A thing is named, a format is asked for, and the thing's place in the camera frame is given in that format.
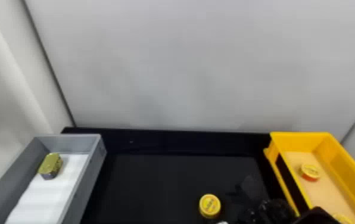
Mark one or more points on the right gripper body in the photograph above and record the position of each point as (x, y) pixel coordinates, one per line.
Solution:
(276, 212)

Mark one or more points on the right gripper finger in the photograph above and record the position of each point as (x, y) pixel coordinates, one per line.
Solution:
(254, 189)

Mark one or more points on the yellow can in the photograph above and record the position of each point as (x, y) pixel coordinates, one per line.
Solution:
(310, 171)
(209, 205)

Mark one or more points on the yellow box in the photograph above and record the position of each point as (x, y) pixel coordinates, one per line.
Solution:
(346, 169)

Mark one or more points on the grey box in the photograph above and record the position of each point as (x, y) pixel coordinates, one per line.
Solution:
(83, 175)

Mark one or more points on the white foam pad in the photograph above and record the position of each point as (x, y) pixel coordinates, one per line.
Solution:
(49, 197)

